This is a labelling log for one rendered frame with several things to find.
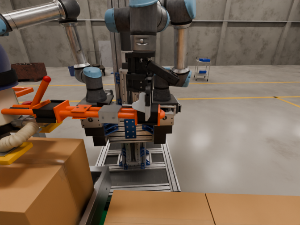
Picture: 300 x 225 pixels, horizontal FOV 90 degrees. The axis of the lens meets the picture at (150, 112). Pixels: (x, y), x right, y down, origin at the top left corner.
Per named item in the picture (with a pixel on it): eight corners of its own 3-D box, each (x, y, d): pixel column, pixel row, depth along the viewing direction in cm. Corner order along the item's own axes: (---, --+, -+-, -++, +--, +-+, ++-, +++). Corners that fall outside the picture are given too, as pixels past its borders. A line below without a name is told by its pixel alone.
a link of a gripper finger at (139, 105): (132, 120, 50) (133, 92, 49) (150, 121, 49) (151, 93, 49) (130, 121, 47) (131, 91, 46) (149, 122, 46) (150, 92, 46)
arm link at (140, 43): (157, 36, 46) (155, 35, 39) (156, 52, 48) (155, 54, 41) (133, 35, 47) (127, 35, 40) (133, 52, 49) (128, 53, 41)
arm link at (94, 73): (90, 89, 103) (87, 69, 97) (82, 86, 111) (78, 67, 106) (106, 86, 111) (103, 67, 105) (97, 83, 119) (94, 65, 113)
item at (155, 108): (135, 125, 51) (134, 111, 48) (137, 115, 57) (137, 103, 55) (160, 126, 50) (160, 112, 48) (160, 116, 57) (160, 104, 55)
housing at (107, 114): (98, 123, 52) (97, 111, 50) (105, 115, 58) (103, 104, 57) (118, 124, 52) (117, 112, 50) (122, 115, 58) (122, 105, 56)
